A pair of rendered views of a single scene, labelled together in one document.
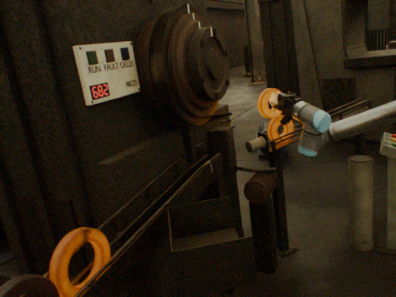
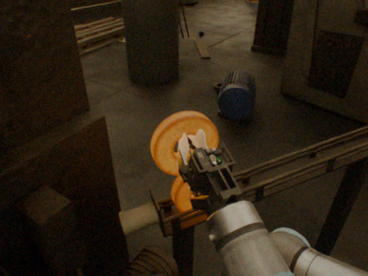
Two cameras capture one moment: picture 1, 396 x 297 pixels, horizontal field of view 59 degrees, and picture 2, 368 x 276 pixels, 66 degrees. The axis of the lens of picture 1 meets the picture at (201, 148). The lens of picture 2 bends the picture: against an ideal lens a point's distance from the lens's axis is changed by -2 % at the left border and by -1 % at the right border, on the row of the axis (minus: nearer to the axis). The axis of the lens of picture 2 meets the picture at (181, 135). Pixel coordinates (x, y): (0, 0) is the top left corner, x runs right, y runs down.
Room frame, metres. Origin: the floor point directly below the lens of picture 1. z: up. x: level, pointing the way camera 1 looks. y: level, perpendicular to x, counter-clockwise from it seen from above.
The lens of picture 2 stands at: (1.28, -0.42, 1.23)
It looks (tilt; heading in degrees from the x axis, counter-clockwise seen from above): 33 degrees down; 4
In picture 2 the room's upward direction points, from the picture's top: straight up
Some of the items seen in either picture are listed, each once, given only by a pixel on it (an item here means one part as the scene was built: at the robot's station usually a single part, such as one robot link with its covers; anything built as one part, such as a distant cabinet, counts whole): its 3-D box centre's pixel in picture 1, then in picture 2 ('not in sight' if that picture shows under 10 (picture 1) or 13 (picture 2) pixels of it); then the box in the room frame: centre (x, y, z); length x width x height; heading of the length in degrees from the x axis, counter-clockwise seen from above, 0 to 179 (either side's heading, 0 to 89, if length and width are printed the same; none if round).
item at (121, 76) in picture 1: (110, 71); not in sight; (1.22, 0.26, 1.15); 0.26 x 0.02 x 0.18; 150
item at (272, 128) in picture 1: (280, 129); (201, 188); (1.82, -0.43, 0.71); 0.16 x 0.03 x 0.16; 115
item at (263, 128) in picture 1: (271, 137); (238, 92); (3.62, -0.76, 0.17); 0.57 x 0.31 x 0.34; 170
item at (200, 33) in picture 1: (211, 65); not in sight; (1.41, -0.09, 1.11); 0.28 x 0.06 x 0.28; 150
